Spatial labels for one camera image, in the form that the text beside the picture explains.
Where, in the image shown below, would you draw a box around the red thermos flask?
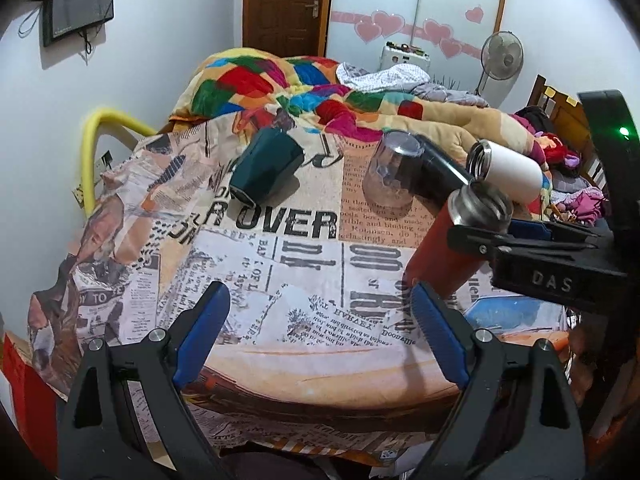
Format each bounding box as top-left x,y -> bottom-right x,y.
404,181 -> 513,299

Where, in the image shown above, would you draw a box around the clear plastic cup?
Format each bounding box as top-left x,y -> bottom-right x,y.
362,130 -> 424,220

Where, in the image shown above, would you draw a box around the dark green cup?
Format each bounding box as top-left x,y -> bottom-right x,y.
229,127 -> 305,207

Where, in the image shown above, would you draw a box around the white thermos flask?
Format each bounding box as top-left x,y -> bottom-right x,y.
465,139 -> 544,205

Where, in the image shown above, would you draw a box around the black thermos flask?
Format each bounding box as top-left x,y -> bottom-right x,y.
410,134 -> 473,207

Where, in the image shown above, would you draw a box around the newspaper print tablecloth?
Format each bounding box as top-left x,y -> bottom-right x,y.
27,109 -> 574,466

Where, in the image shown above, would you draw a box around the white standing fan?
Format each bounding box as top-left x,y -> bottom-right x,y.
475,30 -> 524,96

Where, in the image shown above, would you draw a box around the grey white crumpled clothes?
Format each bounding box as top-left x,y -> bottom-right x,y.
336,63 -> 489,108

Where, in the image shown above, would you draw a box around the white cabinet with items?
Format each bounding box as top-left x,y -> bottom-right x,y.
378,41 -> 431,72

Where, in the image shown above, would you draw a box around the colourful patchwork quilt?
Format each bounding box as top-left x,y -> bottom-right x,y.
166,48 -> 546,165

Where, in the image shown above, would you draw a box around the brown wooden door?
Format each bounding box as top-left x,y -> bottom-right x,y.
242,0 -> 331,58

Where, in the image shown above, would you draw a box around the yellow foam padded rail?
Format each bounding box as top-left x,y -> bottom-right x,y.
79,107 -> 157,217

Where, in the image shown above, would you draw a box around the small black wall monitor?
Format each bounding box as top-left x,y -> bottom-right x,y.
41,0 -> 114,48

